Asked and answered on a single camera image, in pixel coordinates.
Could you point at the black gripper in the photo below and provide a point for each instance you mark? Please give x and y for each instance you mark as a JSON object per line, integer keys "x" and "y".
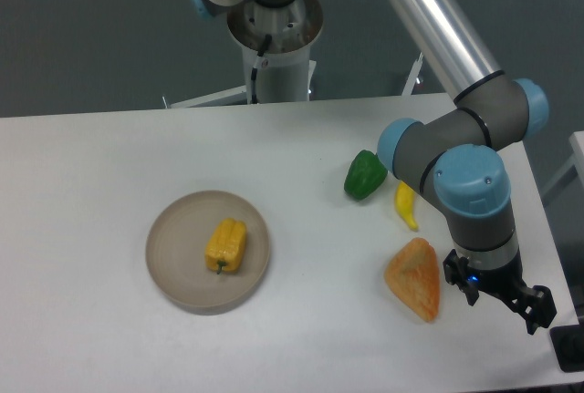
{"x": 535, "y": 304}

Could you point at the yellow bell pepper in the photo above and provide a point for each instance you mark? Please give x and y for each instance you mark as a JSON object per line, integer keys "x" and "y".
{"x": 225, "y": 250}

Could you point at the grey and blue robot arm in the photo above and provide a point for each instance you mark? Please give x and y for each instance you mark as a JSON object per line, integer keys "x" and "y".
{"x": 452, "y": 162}

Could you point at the green bell pepper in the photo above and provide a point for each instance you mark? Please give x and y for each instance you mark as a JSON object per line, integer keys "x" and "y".
{"x": 365, "y": 175}

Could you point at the beige round plate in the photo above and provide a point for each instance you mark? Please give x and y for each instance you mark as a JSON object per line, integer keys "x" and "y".
{"x": 175, "y": 252}

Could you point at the orange triangular pastry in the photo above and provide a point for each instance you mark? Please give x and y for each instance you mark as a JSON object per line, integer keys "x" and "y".
{"x": 412, "y": 274}

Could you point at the black device at table edge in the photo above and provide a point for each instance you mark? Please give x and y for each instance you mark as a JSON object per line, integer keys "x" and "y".
{"x": 568, "y": 346}

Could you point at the yellow banana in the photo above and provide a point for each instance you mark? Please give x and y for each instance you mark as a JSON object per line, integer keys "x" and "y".
{"x": 404, "y": 200}

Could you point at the white frame leg right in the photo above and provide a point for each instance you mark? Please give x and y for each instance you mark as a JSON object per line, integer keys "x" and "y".
{"x": 413, "y": 78}

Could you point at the white frame bar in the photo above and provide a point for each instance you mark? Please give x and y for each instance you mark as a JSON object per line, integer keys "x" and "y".
{"x": 227, "y": 97}

